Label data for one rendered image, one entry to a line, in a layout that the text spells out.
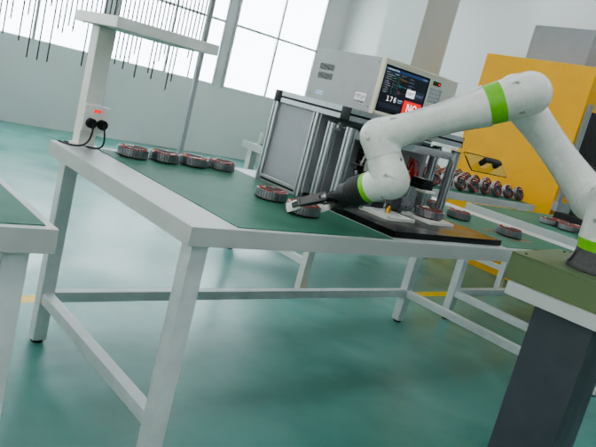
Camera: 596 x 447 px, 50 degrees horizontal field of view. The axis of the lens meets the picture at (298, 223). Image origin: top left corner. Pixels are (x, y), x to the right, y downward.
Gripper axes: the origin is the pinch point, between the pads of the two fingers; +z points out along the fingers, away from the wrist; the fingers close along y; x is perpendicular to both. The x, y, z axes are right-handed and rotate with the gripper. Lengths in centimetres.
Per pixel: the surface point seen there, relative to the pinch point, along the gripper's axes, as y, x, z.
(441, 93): -70, -46, -17
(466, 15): -610, -346, 216
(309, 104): -24, -44, 11
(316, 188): -24.0, -12.1, 14.2
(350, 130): -23.1, -27.6, -6.0
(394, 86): -43, -45, -14
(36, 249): 97, 18, -18
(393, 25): -367, -248, 180
